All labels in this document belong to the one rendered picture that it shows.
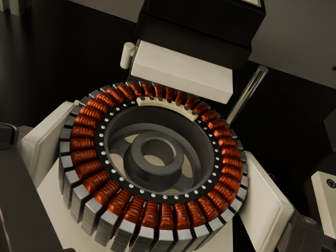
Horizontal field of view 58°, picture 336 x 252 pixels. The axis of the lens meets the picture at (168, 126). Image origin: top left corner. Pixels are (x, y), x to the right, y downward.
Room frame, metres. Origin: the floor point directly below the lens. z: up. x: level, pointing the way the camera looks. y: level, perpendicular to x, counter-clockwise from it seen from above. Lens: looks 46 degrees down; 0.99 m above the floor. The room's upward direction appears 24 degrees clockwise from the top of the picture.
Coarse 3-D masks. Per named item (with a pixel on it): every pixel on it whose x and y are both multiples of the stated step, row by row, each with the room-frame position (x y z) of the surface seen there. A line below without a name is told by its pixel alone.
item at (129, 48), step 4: (124, 44) 0.24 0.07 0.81; (128, 44) 0.24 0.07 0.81; (132, 44) 0.25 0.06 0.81; (124, 48) 0.24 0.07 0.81; (128, 48) 0.24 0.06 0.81; (132, 48) 0.24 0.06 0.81; (124, 52) 0.24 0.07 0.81; (128, 52) 0.24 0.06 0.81; (132, 52) 0.24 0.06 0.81; (124, 56) 0.24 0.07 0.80; (128, 56) 0.24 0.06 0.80; (132, 56) 0.24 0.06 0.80; (124, 60) 0.24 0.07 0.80; (128, 60) 0.24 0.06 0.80; (120, 64) 0.24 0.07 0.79; (124, 64) 0.24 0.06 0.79; (128, 64) 0.24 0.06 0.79; (124, 68) 0.24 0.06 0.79; (128, 68) 0.24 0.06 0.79
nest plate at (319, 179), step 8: (312, 176) 0.22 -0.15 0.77; (320, 176) 0.21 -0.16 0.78; (328, 176) 0.22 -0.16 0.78; (312, 184) 0.21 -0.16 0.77; (320, 184) 0.21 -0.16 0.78; (328, 184) 0.21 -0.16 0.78; (320, 192) 0.20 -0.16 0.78; (328, 192) 0.20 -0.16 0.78; (320, 200) 0.19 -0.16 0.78; (328, 200) 0.19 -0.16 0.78; (320, 208) 0.18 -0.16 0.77; (328, 208) 0.18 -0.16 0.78; (320, 216) 0.18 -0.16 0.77; (328, 216) 0.17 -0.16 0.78; (328, 224) 0.17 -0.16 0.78; (328, 232) 0.16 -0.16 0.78
